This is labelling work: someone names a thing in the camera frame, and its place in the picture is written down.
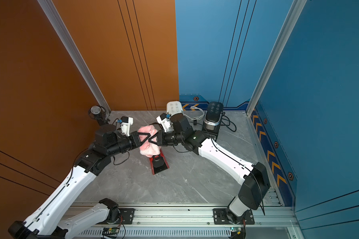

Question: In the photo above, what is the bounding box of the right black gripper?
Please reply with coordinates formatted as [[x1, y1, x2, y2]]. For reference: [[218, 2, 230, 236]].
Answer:
[[147, 131, 185, 147]]

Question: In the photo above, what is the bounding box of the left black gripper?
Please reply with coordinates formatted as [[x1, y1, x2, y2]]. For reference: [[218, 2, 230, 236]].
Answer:
[[107, 131, 151, 159]]

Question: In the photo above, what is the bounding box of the pink towel cloth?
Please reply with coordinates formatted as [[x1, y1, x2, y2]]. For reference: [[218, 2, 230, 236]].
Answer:
[[138, 125, 161, 158]]

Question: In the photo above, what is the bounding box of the red Nespresso coffee machine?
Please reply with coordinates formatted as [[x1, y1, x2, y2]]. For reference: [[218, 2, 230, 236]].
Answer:
[[149, 150, 170, 175]]

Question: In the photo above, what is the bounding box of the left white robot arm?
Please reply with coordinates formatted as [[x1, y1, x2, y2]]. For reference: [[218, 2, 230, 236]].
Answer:
[[8, 124, 152, 239]]

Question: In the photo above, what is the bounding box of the white coffee machine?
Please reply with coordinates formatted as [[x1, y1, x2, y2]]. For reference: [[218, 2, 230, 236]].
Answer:
[[167, 101, 183, 119]]

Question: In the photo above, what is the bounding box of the black coffee machine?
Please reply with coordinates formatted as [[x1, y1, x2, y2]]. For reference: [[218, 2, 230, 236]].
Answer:
[[202, 102, 223, 141]]

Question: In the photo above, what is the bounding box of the black microphone on tripod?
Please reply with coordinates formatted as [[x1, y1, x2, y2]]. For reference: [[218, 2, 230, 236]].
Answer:
[[88, 106, 110, 126]]

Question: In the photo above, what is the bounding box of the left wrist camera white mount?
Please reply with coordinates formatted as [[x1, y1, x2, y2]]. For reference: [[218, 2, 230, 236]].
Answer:
[[119, 116, 134, 136]]

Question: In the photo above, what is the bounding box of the white power cable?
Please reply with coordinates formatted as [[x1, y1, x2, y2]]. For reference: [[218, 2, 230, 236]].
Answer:
[[183, 106, 204, 120]]

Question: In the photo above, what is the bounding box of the black machine power cable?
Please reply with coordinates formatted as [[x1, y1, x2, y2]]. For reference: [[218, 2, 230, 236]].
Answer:
[[221, 112, 237, 132]]

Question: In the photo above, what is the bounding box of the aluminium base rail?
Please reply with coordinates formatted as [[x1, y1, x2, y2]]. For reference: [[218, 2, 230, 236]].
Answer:
[[62, 201, 297, 228]]

